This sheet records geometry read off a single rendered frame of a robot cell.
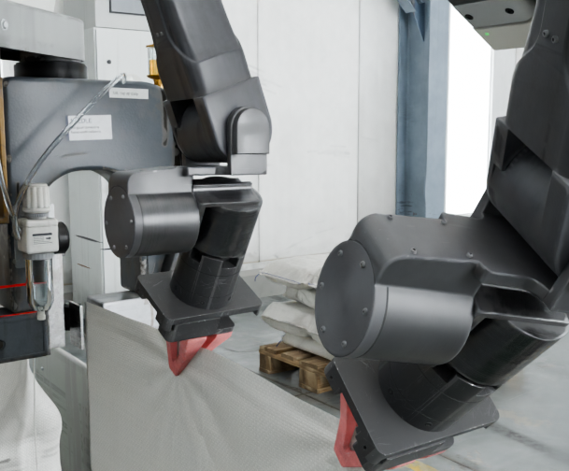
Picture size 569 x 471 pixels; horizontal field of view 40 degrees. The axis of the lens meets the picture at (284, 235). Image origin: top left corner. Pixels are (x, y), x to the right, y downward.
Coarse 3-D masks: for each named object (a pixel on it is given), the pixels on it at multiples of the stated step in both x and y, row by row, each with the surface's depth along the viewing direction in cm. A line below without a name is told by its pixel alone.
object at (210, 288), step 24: (192, 264) 67; (216, 264) 67; (240, 264) 69; (144, 288) 69; (168, 288) 70; (192, 288) 68; (216, 288) 68; (240, 288) 74; (168, 312) 67; (192, 312) 68; (216, 312) 69; (240, 312) 71
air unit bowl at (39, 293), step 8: (32, 264) 87; (40, 264) 87; (48, 264) 88; (32, 272) 88; (40, 272) 88; (48, 272) 88; (32, 280) 88; (40, 280) 88; (48, 280) 88; (32, 288) 88; (40, 288) 88; (48, 288) 88; (32, 296) 88; (40, 296) 88; (48, 296) 88; (32, 304) 88; (40, 304) 88; (48, 304) 89
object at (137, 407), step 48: (96, 336) 90; (144, 336) 81; (96, 384) 91; (144, 384) 82; (192, 384) 74; (240, 384) 66; (96, 432) 92; (144, 432) 83; (192, 432) 75; (240, 432) 66; (288, 432) 60; (336, 432) 55
